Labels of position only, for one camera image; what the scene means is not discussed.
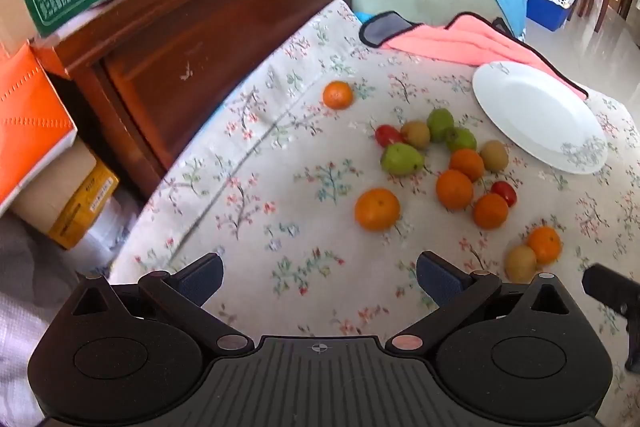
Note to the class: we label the brown wooden cabinet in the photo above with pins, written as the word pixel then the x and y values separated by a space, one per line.
pixel 200 32

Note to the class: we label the red cherry tomato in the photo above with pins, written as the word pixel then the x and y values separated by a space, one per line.
pixel 388 135
pixel 505 193

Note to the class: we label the grey woven sack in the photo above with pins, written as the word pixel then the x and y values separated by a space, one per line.
pixel 30 287

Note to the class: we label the brown kiwi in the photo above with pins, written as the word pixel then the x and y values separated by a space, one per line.
pixel 494 155
pixel 519 264
pixel 415 133

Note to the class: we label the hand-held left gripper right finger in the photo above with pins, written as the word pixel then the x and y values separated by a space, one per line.
pixel 440 279

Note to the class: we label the blue plastic bin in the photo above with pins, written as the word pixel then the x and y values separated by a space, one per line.
pixel 547 14

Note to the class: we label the green pear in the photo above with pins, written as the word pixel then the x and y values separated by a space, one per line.
pixel 401 158
pixel 462 140
pixel 440 123

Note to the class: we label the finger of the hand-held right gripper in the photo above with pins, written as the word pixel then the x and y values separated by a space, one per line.
pixel 610 287

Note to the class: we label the orange bag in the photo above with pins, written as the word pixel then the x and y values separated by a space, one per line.
pixel 30 117

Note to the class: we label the white plastic bag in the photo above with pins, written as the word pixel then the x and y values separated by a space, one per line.
pixel 112 232

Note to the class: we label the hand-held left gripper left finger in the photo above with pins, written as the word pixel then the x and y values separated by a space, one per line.
pixel 205 274

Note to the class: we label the pink towel with black trim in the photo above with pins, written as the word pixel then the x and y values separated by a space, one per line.
pixel 450 42

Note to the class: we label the tan box with yellow label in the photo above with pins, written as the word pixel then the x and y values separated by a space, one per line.
pixel 60 192

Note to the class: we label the white plate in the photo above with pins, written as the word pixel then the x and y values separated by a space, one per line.
pixel 530 112

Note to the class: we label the large orange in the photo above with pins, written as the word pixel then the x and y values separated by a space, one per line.
pixel 377 209

